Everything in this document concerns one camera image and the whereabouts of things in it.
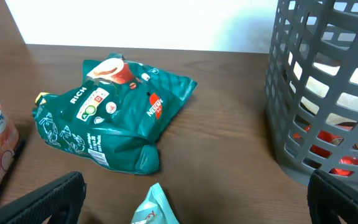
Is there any green coffee bag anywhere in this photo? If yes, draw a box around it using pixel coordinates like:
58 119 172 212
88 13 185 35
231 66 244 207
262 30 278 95
32 53 196 175

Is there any small teal packet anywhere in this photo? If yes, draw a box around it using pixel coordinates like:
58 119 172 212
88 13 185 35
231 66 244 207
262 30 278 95
131 183 179 224

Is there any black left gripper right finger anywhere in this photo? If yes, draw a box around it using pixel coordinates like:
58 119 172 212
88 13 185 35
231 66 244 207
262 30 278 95
307 169 358 224

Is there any grey plastic basket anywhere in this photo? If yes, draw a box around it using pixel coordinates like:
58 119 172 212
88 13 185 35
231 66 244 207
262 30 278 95
265 0 358 190

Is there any orange pasta pack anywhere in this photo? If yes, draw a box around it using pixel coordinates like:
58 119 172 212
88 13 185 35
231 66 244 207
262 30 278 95
309 130 358 178

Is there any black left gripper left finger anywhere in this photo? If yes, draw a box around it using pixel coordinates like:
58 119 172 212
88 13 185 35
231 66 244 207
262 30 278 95
0 171 86 224

